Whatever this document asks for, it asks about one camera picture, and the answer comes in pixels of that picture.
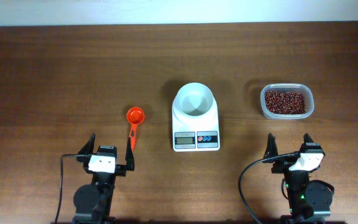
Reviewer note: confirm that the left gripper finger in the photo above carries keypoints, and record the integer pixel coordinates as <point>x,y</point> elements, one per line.
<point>87,149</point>
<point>130,163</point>

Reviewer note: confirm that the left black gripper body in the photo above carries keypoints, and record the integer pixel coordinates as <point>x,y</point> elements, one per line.
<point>123,168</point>

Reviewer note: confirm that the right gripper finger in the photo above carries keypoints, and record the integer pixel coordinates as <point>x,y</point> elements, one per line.
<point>307,138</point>
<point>271,149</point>

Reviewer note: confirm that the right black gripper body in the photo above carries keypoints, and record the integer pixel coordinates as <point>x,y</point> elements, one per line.
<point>279,167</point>

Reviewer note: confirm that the orange measuring scoop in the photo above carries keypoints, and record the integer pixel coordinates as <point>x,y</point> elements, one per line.
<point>135,117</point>

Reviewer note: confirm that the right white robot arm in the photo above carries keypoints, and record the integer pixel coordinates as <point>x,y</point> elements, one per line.
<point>309,200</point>

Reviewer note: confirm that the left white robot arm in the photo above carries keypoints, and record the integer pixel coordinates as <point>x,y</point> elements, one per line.
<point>93,201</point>

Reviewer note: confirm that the white digital kitchen scale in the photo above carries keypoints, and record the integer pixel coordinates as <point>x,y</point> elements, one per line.
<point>196,133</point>

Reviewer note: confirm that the white round bowl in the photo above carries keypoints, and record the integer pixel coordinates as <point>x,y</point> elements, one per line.
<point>194,99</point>

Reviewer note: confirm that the clear plastic bean container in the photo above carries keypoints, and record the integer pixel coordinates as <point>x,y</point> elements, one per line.
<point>296,87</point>

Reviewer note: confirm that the red beans in container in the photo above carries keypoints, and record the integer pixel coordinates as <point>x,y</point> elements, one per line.
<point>285,102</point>

